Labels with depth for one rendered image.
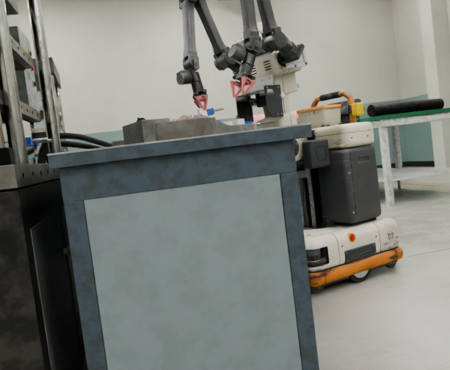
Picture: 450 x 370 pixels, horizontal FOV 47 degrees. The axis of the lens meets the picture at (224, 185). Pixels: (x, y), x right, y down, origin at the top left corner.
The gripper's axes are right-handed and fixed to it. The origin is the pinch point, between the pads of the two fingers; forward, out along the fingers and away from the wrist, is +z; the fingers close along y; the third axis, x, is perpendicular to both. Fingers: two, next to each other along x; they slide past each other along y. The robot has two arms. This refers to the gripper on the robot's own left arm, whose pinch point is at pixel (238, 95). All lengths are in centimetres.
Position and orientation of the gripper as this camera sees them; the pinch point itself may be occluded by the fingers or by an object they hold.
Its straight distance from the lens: 240.3
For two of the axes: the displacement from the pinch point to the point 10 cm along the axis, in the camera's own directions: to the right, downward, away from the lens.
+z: -2.6, 9.5, -1.9
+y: 5.5, -0.1, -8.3
